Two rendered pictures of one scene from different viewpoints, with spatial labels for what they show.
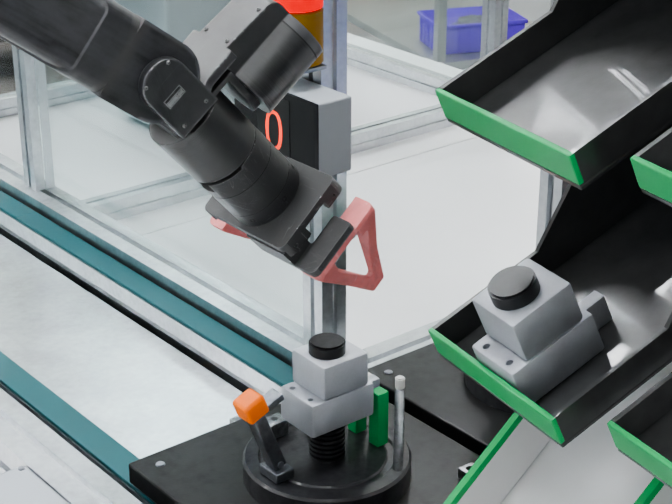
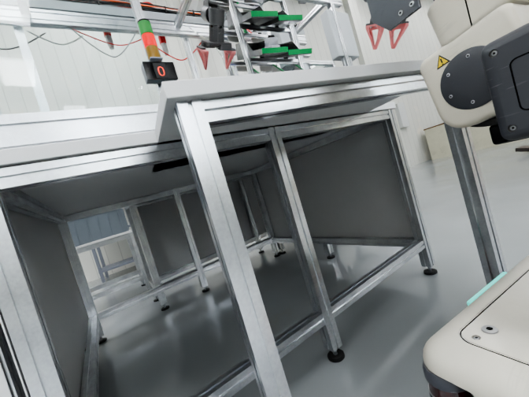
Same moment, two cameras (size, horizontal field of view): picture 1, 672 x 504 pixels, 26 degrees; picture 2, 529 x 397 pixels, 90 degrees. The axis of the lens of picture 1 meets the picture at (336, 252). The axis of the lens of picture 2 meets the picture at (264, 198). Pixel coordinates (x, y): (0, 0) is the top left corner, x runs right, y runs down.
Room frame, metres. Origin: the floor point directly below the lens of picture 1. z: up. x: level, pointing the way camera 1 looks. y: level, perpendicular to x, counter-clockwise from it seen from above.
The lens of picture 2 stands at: (0.87, 1.09, 0.65)
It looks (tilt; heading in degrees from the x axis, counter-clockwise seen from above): 2 degrees down; 277
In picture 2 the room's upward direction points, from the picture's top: 17 degrees counter-clockwise
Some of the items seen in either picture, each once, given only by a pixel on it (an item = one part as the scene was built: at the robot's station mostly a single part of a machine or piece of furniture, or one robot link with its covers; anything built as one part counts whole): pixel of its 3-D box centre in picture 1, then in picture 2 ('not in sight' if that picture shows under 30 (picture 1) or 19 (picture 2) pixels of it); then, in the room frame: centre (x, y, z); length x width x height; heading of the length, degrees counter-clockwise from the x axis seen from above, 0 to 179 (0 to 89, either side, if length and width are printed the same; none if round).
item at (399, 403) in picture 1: (399, 423); not in sight; (1.01, -0.05, 1.03); 0.01 x 0.01 x 0.08
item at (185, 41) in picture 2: not in sight; (201, 92); (1.38, -1.12, 1.56); 0.04 x 0.04 x 1.39; 39
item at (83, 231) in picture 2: not in sight; (88, 229); (2.81, -1.19, 0.73); 0.62 x 0.42 x 0.23; 39
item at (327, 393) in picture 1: (336, 375); not in sight; (1.04, 0.00, 1.06); 0.08 x 0.04 x 0.07; 128
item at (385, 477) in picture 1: (327, 463); not in sight; (1.04, 0.01, 0.98); 0.14 x 0.14 x 0.02
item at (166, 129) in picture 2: not in sight; (286, 122); (0.83, 0.13, 0.84); 0.90 x 0.70 x 0.03; 32
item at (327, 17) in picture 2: not in sight; (350, 74); (0.06, -1.52, 1.42); 0.30 x 0.09 x 1.13; 39
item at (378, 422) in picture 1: (378, 416); not in sight; (1.05, -0.04, 1.01); 0.01 x 0.01 x 0.05; 39
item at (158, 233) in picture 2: not in sight; (257, 212); (1.28, -1.49, 0.43); 2.20 x 0.38 x 0.86; 39
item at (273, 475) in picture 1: (276, 470); not in sight; (1.00, 0.05, 0.99); 0.02 x 0.02 x 0.01; 39
